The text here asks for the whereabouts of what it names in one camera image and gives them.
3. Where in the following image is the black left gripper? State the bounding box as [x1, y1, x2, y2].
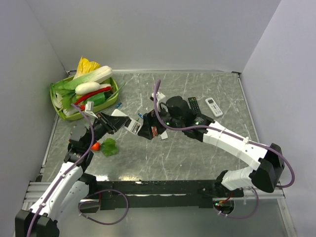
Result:
[84, 111, 129, 149]

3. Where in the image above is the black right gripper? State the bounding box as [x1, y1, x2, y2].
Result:
[138, 103, 184, 139]

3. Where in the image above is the red white remote control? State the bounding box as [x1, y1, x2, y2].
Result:
[111, 109, 142, 135]

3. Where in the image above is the white battery cover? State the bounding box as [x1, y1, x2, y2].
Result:
[160, 131, 168, 140]

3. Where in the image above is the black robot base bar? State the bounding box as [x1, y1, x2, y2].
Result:
[83, 174, 245, 212]

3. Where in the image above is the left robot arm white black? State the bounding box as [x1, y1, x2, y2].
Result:
[15, 113, 130, 237]

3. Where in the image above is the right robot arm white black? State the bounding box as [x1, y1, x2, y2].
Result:
[137, 96, 284, 197]

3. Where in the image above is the pile of colourful batteries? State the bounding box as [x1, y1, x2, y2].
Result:
[152, 126, 158, 137]

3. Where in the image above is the black TV remote control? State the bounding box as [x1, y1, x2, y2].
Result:
[188, 97, 201, 114]

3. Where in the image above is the white air conditioner remote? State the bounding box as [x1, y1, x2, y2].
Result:
[205, 97, 223, 118]

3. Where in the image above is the orange carrot toy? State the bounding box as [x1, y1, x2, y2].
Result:
[91, 138, 119, 157]

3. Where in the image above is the red chili pepper toy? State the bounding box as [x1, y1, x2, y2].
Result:
[74, 86, 112, 106]

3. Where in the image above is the green plastic basket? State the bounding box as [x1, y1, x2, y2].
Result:
[50, 76, 120, 121]

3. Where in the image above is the white radish toy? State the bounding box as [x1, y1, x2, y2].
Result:
[75, 82, 100, 95]

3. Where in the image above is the napa cabbage toy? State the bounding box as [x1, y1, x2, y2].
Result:
[73, 56, 113, 84]

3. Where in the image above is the green leafy vegetable toy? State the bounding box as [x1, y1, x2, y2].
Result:
[50, 80, 101, 109]

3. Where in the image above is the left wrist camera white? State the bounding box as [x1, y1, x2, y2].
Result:
[79, 101, 98, 118]

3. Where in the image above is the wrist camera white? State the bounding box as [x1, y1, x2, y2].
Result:
[79, 101, 98, 118]
[150, 92, 166, 103]

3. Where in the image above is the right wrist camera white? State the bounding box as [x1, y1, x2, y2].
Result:
[150, 92, 166, 103]

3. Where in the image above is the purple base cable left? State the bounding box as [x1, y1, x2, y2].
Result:
[78, 189, 129, 226]

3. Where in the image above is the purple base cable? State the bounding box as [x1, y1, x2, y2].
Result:
[78, 189, 129, 226]
[213, 186, 260, 220]

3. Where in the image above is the aluminium frame rail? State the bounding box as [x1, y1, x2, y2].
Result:
[12, 116, 286, 237]

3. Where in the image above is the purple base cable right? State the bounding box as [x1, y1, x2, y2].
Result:
[213, 186, 260, 220]

